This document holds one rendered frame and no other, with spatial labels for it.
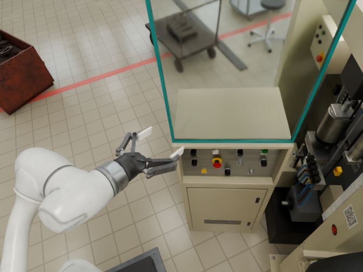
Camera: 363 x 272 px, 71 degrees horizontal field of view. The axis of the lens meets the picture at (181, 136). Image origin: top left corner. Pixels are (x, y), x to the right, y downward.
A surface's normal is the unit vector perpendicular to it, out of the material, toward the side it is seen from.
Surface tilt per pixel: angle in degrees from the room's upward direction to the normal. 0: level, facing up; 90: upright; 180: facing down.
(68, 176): 21
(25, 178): 32
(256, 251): 0
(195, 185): 90
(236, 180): 0
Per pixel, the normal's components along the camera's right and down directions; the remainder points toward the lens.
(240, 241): -0.08, -0.61
